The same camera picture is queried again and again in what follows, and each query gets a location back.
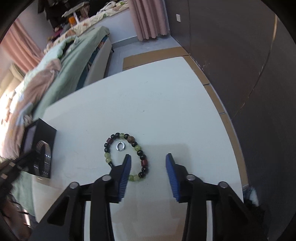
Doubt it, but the pink right curtain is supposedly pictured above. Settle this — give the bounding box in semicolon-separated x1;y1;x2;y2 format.
127;0;169;41

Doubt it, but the pink left curtain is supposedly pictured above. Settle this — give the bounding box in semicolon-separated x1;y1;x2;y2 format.
1;19;44;73

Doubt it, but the white wall socket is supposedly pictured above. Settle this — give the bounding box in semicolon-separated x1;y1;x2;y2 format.
176;14;181;23

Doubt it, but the green black bead bracelet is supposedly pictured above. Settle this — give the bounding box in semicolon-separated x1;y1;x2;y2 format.
103;132;149;182

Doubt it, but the pink duck blanket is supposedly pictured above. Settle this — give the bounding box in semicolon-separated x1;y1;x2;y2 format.
1;59;62;159

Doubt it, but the white low table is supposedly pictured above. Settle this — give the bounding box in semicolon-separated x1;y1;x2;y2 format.
32;57;243;240

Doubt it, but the light green quilt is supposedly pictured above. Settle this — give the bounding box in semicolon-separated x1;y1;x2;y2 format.
0;38;75;110

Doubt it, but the patterned window seat cushion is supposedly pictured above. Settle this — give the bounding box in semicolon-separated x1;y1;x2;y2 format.
43;1;129;54

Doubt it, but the silver bangle set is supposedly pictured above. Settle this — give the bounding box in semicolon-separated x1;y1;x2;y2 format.
33;141;52;178

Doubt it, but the white folding lap desk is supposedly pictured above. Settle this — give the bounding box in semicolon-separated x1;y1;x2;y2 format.
62;1;89;23

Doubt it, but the black jewelry box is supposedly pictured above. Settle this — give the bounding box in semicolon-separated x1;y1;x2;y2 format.
21;119;57;178

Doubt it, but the pink curtain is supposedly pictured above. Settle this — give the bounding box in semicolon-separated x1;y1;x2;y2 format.
1;19;44;73
127;0;169;41

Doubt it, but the green bed sheet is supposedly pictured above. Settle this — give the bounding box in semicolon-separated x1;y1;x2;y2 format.
12;26;109;216

